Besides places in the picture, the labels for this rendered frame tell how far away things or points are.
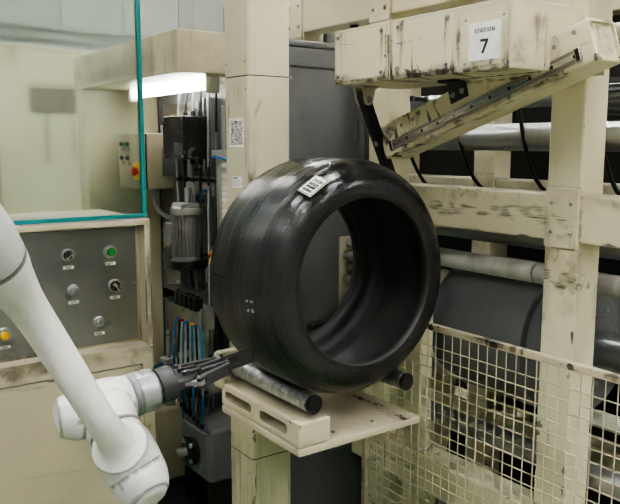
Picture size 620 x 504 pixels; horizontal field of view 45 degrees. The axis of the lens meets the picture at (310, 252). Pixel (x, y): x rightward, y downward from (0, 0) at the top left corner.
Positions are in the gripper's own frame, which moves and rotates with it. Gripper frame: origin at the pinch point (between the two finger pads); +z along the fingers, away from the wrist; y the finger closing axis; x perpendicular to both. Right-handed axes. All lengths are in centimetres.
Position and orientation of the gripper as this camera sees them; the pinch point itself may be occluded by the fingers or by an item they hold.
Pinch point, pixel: (239, 359)
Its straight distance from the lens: 169.8
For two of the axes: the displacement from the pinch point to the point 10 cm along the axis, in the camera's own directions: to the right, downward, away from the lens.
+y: -5.8, -1.1, 8.1
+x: 1.1, 9.7, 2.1
